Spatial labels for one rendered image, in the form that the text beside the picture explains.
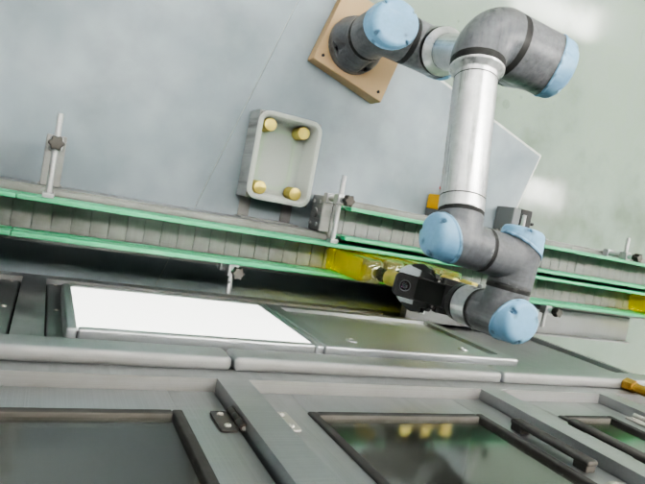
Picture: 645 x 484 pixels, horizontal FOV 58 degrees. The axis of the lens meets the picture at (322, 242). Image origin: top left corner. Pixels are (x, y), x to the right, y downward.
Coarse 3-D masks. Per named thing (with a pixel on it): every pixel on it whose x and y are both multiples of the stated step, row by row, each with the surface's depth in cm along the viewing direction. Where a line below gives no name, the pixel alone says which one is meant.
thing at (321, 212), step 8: (320, 200) 149; (312, 208) 153; (320, 208) 149; (328, 208) 149; (312, 216) 151; (320, 216) 149; (328, 216) 149; (312, 224) 152; (320, 224) 148; (328, 224) 149
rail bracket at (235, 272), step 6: (216, 264) 139; (222, 264) 137; (228, 264) 131; (222, 270) 138; (228, 270) 131; (234, 270) 128; (240, 270) 128; (228, 276) 132; (234, 276) 128; (240, 276) 128; (228, 282) 132; (228, 288) 132
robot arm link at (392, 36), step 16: (384, 0) 135; (400, 0) 135; (368, 16) 136; (384, 16) 134; (400, 16) 135; (416, 16) 136; (352, 32) 143; (368, 32) 137; (384, 32) 134; (400, 32) 135; (416, 32) 136; (368, 48) 141; (384, 48) 137; (400, 48) 137
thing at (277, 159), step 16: (272, 112) 144; (288, 128) 153; (320, 128) 150; (256, 144) 143; (272, 144) 152; (288, 144) 154; (304, 144) 155; (320, 144) 150; (256, 160) 151; (272, 160) 153; (288, 160) 155; (304, 160) 154; (256, 176) 152; (272, 176) 153; (288, 176) 155; (304, 176) 153; (272, 192) 154; (304, 192) 152
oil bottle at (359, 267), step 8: (336, 248) 150; (328, 256) 150; (336, 256) 146; (344, 256) 142; (352, 256) 138; (360, 256) 136; (368, 256) 140; (328, 264) 149; (336, 264) 145; (344, 264) 142; (352, 264) 138; (360, 264) 135; (368, 264) 133; (376, 264) 133; (344, 272) 141; (352, 272) 137; (360, 272) 134; (368, 272) 132; (360, 280) 134; (368, 280) 133; (376, 280) 134
